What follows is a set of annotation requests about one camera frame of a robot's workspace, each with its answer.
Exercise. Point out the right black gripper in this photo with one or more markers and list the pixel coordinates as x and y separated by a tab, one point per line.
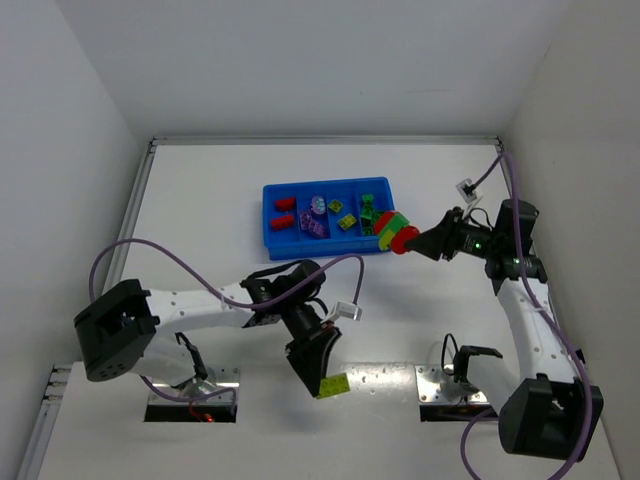
449	235

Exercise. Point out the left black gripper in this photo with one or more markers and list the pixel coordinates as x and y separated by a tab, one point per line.
311	342

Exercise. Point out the striped red green lego stack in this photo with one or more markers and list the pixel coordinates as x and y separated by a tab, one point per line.
393	231

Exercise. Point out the green square lego brick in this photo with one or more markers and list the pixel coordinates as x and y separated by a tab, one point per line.
368	213

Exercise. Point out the lime yellow lego brick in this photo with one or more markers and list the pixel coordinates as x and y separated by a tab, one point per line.
347	222

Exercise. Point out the purple paw print lego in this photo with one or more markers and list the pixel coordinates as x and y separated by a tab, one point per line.
318	205

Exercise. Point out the purple lego plate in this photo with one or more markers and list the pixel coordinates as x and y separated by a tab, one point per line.
305	220
318	231

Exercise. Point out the red lego brick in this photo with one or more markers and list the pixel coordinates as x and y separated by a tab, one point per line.
283	222

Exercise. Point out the lime yellow plate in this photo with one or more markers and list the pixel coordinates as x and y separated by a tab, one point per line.
333	385

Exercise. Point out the red lego piece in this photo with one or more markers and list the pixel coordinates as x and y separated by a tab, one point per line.
285	204

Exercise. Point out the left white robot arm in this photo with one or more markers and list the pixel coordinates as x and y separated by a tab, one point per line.
130	329

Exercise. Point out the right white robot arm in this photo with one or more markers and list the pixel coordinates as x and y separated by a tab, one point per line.
547	410

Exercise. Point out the blue divided plastic bin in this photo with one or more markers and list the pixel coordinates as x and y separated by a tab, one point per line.
296	243

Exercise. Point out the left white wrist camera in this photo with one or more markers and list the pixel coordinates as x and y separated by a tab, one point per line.
344	310

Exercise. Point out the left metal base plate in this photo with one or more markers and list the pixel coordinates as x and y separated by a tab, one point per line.
213	400

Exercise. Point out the metal base plate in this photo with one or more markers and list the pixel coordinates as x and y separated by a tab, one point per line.
213	400
440	399

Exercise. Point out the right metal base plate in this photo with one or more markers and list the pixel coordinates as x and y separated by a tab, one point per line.
440	399

